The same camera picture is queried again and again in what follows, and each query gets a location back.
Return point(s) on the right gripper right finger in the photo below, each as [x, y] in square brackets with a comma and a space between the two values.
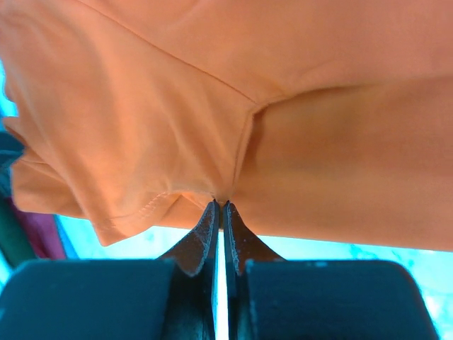
[241, 246]

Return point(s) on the crimson folded t shirt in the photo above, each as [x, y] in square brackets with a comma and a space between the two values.
[42, 233]

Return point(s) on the dark green folded t shirt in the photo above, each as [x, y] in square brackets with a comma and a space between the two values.
[14, 242]

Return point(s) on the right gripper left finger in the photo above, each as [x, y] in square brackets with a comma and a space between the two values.
[191, 309]

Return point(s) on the orange t shirt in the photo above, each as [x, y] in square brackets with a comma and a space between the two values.
[327, 120]

